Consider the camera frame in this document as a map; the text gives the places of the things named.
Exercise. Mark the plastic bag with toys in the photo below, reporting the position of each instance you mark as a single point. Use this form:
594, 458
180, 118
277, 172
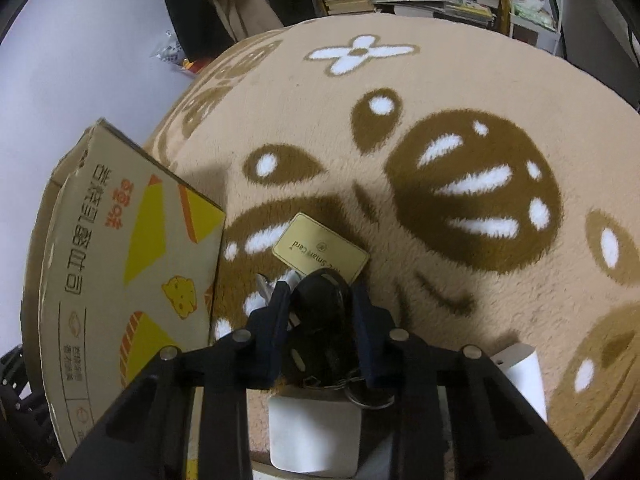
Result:
169, 51

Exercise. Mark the gold smart card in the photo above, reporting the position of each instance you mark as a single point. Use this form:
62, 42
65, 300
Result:
307, 246

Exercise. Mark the keychain bunch with charms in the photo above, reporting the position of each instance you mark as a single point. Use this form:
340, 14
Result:
324, 334

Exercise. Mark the large white box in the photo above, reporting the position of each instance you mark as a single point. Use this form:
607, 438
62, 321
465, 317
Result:
520, 364

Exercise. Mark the black hanging coat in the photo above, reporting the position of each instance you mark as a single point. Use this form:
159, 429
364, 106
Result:
198, 28

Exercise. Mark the small white square box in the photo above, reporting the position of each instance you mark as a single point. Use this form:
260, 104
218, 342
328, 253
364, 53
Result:
314, 433

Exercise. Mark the beige patterned rug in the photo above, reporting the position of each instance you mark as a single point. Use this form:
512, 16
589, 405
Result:
494, 186

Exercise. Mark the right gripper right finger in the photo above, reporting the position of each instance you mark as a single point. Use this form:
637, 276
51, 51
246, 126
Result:
448, 401

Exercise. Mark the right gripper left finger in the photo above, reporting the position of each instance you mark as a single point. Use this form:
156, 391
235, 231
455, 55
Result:
144, 434

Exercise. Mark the white utility cart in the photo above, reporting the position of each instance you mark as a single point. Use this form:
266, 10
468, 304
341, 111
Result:
537, 23

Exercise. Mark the cardboard box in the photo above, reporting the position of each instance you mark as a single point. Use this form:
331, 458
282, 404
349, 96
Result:
121, 263

